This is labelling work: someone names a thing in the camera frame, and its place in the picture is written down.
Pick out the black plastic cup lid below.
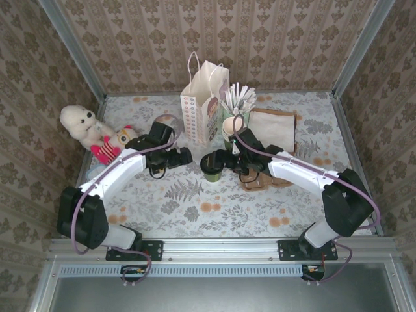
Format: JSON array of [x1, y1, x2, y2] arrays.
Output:
[[200, 153, 226, 174]]

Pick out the white printed paper bag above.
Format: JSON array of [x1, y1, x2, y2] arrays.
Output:
[[180, 51, 230, 146]]

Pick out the stack of green paper cups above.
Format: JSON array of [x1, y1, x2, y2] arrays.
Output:
[[222, 116, 244, 150]]

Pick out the green straw holder cup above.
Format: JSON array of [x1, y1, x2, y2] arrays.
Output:
[[222, 99, 251, 127]]

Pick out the white paper napkin stack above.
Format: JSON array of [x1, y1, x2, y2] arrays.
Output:
[[248, 110, 297, 153]]

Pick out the pink striped plush toy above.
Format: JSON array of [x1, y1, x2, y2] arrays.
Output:
[[90, 125, 137, 164]]

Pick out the paper-wrapped straws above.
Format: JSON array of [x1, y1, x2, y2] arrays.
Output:
[[224, 83, 257, 116]]

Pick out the light blue plastic container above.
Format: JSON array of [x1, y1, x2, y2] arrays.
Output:
[[86, 164, 107, 181]]

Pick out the white plush dog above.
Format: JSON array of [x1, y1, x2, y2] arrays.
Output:
[[60, 105, 115, 150]]

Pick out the grey metal panel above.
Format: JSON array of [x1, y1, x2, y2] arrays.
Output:
[[48, 263, 400, 312]]

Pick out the aluminium back rail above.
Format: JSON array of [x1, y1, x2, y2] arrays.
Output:
[[105, 89, 335, 97]]

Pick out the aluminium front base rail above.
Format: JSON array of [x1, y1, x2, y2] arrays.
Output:
[[48, 237, 400, 263]]

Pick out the aluminium right side rail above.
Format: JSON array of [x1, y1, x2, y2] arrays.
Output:
[[331, 92, 384, 237]]

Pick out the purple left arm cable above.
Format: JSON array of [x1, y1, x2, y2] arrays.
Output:
[[73, 113, 181, 287]]

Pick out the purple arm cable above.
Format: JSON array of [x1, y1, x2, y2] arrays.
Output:
[[73, 113, 181, 287], [232, 113, 383, 287]]

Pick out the white slotted cable duct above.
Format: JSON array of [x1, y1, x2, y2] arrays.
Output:
[[60, 263, 326, 278]]

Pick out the aluminium left frame post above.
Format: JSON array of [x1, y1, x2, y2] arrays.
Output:
[[37, 0, 107, 101]]

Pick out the aluminium frame post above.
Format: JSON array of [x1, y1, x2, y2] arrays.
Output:
[[331, 0, 397, 98], [37, 0, 107, 101]]

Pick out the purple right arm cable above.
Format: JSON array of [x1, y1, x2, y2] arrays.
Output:
[[232, 113, 383, 287]]

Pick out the aluminium right frame post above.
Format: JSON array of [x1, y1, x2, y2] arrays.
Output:
[[331, 0, 397, 98]]

